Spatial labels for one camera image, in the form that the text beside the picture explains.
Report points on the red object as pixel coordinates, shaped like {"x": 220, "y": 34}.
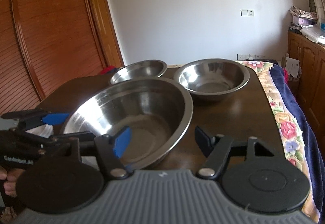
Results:
{"x": 108, "y": 69}

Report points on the small stainless steel bowl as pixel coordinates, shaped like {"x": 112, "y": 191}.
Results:
{"x": 139, "y": 70}

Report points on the person's left hand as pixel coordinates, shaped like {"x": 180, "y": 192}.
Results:
{"x": 9, "y": 184}

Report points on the floral blanket with navy border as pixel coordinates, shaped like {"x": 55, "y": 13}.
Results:
{"x": 287, "y": 117}

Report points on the brown louvered wooden wardrobe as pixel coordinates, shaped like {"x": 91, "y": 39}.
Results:
{"x": 45, "y": 31}

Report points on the low wooden cabinet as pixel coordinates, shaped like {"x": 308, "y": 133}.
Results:
{"x": 309, "y": 74}

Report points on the medium stainless steel bowl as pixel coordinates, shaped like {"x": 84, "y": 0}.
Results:
{"x": 210, "y": 79}

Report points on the large stainless steel bowl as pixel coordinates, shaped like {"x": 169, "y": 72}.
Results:
{"x": 142, "y": 112}

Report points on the white plastic bags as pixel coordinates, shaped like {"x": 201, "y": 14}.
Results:
{"x": 313, "y": 35}

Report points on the wooden door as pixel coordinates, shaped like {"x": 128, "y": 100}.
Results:
{"x": 104, "y": 18}

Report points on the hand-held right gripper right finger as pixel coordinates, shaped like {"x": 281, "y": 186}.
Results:
{"x": 202, "y": 143}

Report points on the wall outlet strip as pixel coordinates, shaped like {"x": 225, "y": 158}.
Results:
{"x": 254, "y": 56}

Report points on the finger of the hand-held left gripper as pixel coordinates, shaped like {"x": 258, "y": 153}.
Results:
{"x": 55, "y": 119}
{"x": 73, "y": 136}

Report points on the pile of folded fabrics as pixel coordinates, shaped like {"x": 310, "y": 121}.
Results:
{"x": 302, "y": 18}

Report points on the white cardboard box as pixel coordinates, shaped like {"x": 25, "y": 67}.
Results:
{"x": 292, "y": 68}

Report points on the white wall switch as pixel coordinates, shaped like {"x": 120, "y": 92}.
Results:
{"x": 247, "y": 12}

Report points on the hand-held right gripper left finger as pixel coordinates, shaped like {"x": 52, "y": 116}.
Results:
{"x": 121, "y": 143}

